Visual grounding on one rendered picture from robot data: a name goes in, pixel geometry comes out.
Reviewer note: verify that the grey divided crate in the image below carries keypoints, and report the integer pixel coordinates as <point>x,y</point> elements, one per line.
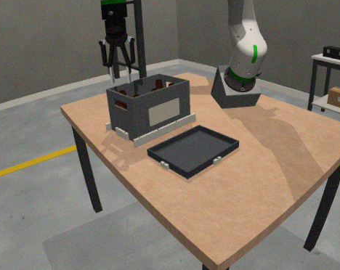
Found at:
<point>150,111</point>

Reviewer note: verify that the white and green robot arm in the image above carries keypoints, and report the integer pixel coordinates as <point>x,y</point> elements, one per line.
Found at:
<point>249,47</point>

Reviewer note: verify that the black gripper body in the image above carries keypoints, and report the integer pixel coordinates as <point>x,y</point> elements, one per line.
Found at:
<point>116,29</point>

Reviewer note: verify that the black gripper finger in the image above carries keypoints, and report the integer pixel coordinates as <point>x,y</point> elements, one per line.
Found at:
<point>108,63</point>
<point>126,57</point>

